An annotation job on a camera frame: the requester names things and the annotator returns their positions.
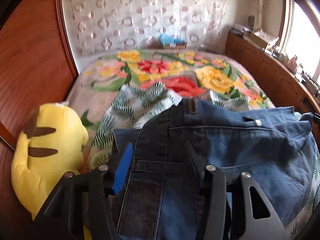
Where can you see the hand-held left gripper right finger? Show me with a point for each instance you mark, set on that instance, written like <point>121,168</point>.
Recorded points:
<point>212,185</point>

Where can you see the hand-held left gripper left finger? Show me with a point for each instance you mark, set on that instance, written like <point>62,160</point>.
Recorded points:
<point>122,172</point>

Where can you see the blue denim pants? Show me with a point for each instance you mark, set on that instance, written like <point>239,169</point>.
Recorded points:
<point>237,142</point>

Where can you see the palm leaf print cloth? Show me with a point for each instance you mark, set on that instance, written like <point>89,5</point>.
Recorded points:
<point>135,105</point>

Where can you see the yellow plush toy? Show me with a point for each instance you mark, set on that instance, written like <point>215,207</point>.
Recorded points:
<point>50,160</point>

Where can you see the floral blanket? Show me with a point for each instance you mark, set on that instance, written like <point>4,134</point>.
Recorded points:
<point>150,67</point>

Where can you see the wooden cabinet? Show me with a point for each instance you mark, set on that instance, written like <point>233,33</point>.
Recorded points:
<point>262,67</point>

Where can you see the small cardboard box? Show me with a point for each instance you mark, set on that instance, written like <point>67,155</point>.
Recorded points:
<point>175,46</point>

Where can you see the blue plastic bag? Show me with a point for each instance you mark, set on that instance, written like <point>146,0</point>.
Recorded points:
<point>170,38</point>

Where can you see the row of bottles and boxes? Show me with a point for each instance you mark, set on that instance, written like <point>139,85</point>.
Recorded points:
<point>265,40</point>

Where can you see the window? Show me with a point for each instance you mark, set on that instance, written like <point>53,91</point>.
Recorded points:
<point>305,35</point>

